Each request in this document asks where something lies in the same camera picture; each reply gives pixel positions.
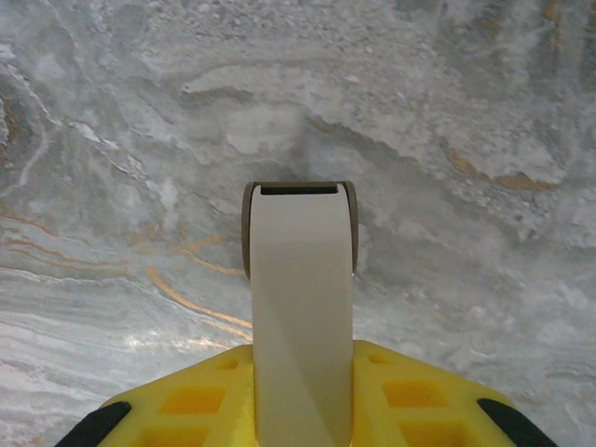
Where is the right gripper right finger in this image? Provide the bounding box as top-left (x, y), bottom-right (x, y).
top-left (351, 339), bottom-right (508, 447)

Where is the white tape roll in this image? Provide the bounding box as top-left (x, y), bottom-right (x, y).
top-left (241, 180), bottom-right (359, 447)

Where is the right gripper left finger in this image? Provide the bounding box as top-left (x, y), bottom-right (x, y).
top-left (100, 344), bottom-right (257, 447)

